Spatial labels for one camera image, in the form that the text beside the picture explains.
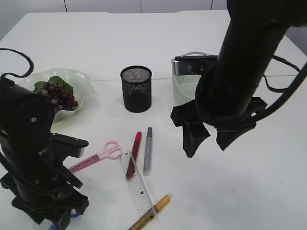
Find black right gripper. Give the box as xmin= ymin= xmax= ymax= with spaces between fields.
xmin=171 ymin=97 xmax=267 ymax=158

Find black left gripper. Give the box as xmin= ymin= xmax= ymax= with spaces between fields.
xmin=0 ymin=165 xmax=89 ymax=230

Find blue scissors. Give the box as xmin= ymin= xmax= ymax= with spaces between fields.
xmin=48 ymin=209 xmax=80 ymax=230

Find grey glitter pen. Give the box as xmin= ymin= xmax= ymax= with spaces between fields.
xmin=143 ymin=127 xmax=153 ymax=175

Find pink scissors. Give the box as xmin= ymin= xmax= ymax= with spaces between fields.
xmin=69 ymin=141 xmax=123 ymax=173

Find clear plastic ruler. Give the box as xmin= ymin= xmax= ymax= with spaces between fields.
xmin=119 ymin=151 xmax=154 ymax=216

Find purple artificial grape bunch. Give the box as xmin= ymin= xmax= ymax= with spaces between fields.
xmin=34 ymin=76 xmax=79 ymax=113

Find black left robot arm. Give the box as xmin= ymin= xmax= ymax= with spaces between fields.
xmin=0 ymin=76 xmax=89 ymax=230

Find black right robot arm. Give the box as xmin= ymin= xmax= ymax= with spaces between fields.
xmin=171 ymin=0 xmax=307 ymax=158

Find green woven plastic basket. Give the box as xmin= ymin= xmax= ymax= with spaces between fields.
xmin=172 ymin=51 xmax=210 ymax=105

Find red marker pen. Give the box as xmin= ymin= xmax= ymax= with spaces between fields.
xmin=126 ymin=131 xmax=142 ymax=180

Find gold marker pen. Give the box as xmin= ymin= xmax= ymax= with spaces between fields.
xmin=129 ymin=195 xmax=171 ymax=230

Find black mesh pen holder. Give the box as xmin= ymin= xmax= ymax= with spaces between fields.
xmin=120 ymin=65 xmax=152 ymax=113

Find pale green wavy plate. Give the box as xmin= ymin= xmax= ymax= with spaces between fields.
xmin=17 ymin=68 xmax=94 ymax=123

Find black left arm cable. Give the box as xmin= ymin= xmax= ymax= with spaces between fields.
xmin=0 ymin=47 xmax=34 ymax=79

